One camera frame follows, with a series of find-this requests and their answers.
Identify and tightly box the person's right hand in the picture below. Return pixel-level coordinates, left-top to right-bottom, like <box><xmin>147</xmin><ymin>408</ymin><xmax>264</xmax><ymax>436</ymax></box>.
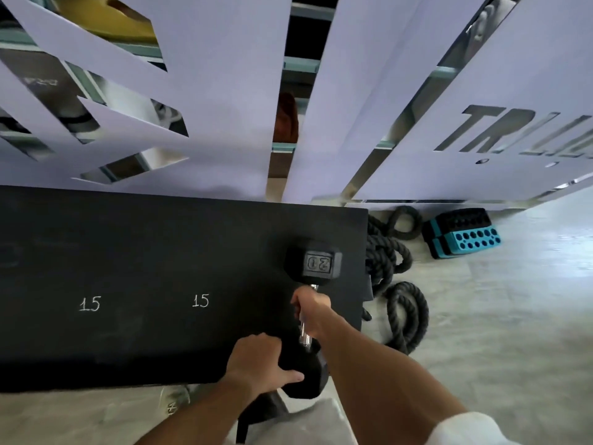
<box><xmin>289</xmin><ymin>287</ymin><xmax>335</xmax><ymax>340</ymax></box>

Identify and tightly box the person's left hand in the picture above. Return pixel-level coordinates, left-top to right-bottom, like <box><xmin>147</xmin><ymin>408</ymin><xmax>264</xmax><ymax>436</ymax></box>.
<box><xmin>223</xmin><ymin>332</ymin><xmax>306</xmax><ymax>396</ymax></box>

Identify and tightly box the large black hex dumbbell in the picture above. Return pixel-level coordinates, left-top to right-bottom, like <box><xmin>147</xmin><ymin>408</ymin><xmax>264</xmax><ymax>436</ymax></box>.
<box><xmin>277</xmin><ymin>237</ymin><xmax>345</xmax><ymax>400</ymax></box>

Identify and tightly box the black dumbbell rack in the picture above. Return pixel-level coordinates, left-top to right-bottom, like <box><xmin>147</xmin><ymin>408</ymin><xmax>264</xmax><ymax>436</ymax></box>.
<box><xmin>0</xmin><ymin>184</ymin><xmax>375</xmax><ymax>445</ymax></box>

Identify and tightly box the person's right forearm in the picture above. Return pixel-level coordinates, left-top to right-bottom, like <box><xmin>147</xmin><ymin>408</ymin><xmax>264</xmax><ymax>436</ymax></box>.
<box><xmin>308</xmin><ymin>315</ymin><xmax>469</xmax><ymax>445</ymax></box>

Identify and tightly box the person's left forearm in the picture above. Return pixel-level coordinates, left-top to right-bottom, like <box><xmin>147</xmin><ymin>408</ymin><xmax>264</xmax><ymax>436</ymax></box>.
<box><xmin>132</xmin><ymin>373</ymin><xmax>260</xmax><ymax>445</ymax></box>

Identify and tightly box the white shirt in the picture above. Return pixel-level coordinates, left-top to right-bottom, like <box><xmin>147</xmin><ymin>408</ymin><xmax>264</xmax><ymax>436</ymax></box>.
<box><xmin>259</xmin><ymin>397</ymin><xmax>522</xmax><ymax>445</ymax></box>

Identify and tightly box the teal and black step platform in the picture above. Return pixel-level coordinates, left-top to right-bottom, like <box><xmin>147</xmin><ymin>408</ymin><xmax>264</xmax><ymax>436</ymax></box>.
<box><xmin>420</xmin><ymin>207</ymin><xmax>502</xmax><ymax>261</ymax></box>

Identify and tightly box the brown padded item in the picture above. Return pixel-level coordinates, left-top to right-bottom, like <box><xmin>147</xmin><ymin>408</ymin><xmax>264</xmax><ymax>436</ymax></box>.
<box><xmin>273</xmin><ymin>91</ymin><xmax>301</xmax><ymax>143</ymax></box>

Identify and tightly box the white cutout partition panel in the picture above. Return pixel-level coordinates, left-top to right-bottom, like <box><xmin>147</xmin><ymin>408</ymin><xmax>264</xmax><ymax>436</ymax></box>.
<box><xmin>0</xmin><ymin>0</ymin><xmax>593</xmax><ymax>211</ymax></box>

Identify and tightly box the teal metal shelving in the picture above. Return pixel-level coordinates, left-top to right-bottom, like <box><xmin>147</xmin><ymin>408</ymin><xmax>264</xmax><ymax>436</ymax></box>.
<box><xmin>0</xmin><ymin>0</ymin><xmax>524</xmax><ymax>202</ymax></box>

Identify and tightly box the yellow cushion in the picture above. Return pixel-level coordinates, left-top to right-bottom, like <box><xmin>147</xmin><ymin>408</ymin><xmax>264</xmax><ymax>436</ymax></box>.
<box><xmin>57</xmin><ymin>0</ymin><xmax>161</xmax><ymax>45</ymax></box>

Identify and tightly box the black battle rope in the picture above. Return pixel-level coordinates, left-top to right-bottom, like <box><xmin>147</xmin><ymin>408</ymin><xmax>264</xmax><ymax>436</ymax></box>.
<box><xmin>363</xmin><ymin>204</ymin><xmax>431</xmax><ymax>357</ymax></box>

